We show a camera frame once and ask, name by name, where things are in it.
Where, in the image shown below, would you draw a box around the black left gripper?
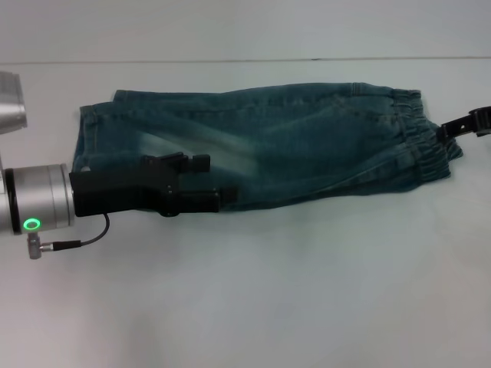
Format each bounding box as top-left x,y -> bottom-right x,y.
69,152 -> 239,220

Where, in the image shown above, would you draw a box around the blue denim shorts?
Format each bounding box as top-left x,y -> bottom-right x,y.
71,80 -> 465,214

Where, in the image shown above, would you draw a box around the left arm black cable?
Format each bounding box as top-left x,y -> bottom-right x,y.
26,213 -> 111,261

